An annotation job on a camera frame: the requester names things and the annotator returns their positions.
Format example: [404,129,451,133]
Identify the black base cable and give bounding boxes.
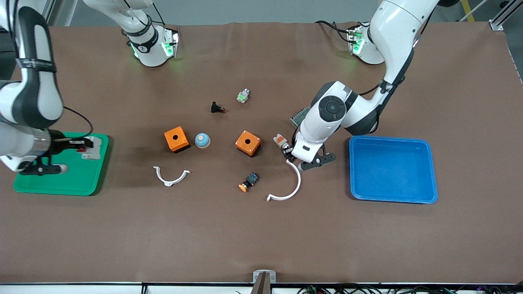
[315,20,358,44]

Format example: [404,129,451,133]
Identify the white circuit breaker red switch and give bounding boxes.
[80,136,103,160]

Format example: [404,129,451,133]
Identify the large white curved clip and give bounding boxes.
[266,159,302,203]

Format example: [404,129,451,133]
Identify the small white curved clip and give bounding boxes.
[153,165,191,187]

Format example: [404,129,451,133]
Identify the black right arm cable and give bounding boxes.
[61,106,94,138]

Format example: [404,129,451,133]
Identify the dark tapered post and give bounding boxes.
[250,273,271,294]

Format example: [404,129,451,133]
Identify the brown table mat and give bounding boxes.
[0,21,523,285]

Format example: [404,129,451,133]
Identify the white table edge rail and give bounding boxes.
[0,283,523,294]

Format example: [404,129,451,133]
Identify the metal table edge bracket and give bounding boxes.
[253,270,277,294]

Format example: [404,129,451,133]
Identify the tangled black cables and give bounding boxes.
[296,284,523,294]

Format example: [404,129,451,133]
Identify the orange button box four screws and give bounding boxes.
[235,130,262,158]

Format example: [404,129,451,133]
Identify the blue plastic tray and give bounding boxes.
[349,135,438,204]

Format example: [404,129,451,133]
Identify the aluminium frame profile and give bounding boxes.
[489,0,523,31]
[41,0,56,26]

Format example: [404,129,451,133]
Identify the orange push button blue body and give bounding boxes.
[238,172,259,193]

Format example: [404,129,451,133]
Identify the green plastic tray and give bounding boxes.
[13,131,110,196]

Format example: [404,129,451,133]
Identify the orange button box black base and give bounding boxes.
[164,126,191,154]

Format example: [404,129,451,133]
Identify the metal mesh power supply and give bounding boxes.
[289,107,312,127]

